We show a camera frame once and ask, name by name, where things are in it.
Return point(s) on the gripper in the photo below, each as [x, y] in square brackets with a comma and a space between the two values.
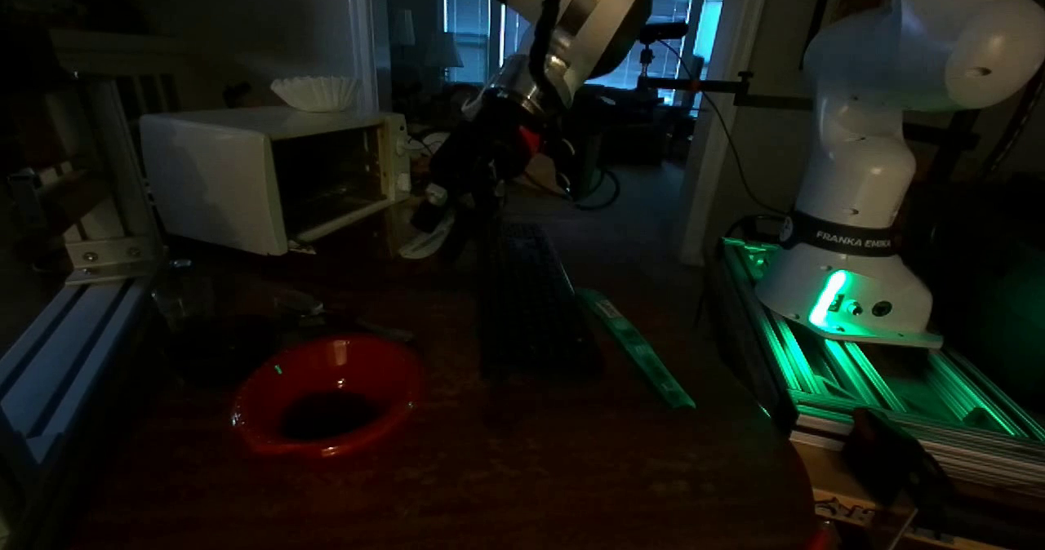
[490, 154]

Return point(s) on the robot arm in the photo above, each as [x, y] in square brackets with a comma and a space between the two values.
[857, 166]

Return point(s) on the microwave knob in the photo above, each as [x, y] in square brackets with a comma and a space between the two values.
[403, 146]

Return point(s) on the microwave door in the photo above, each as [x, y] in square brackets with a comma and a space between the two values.
[343, 222]

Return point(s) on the white microwave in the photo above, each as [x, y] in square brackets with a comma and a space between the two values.
[212, 175]

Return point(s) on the orange bowl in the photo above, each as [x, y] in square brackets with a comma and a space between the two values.
[269, 387]

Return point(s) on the table lamp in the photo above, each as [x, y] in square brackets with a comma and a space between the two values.
[445, 51]

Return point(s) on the window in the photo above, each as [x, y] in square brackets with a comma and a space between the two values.
[469, 28]

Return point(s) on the black keyboard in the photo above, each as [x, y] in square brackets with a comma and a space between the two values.
[531, 305]

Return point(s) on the white paper coffee filter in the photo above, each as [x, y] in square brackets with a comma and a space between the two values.
[315, 93]

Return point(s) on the green flat strip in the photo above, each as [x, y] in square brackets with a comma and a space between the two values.
[637, 346]

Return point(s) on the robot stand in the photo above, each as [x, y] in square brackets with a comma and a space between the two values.
[882, 387]

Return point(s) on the black clamp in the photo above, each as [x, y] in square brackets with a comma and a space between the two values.
[894, 460]

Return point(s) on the camera on mount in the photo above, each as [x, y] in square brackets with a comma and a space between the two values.
[663, 32]

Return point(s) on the aluminium frame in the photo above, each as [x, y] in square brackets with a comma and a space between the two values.
[57, 354]

